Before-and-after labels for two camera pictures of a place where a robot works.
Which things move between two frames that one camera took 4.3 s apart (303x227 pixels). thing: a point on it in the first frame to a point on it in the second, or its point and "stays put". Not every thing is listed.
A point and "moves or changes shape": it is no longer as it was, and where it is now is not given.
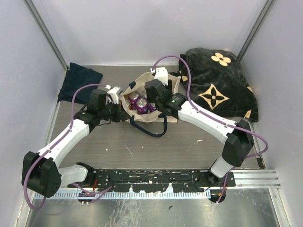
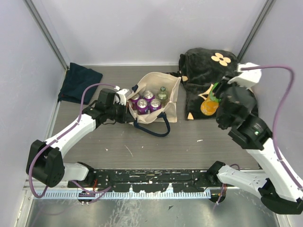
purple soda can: [152, 107] stays put
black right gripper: [169, 87] to [220, 84]
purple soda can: [128, 102] to [142, 107]
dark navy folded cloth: [75, 77] stays put
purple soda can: [142, 107] moves or changes shape
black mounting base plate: [157, 180] stays put
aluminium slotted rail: [102, 195] stays put
